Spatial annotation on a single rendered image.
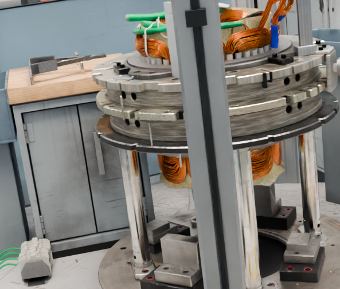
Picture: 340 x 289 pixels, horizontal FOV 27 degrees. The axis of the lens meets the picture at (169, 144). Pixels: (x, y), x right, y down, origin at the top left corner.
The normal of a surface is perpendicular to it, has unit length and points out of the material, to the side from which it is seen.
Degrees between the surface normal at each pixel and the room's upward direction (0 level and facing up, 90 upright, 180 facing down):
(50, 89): 90
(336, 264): 0
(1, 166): 90
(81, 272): 0
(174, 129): 90
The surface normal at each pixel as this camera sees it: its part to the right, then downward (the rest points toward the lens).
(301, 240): -0.11, -0.95
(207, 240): -0.04, 0.29
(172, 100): -0.37, 0.31
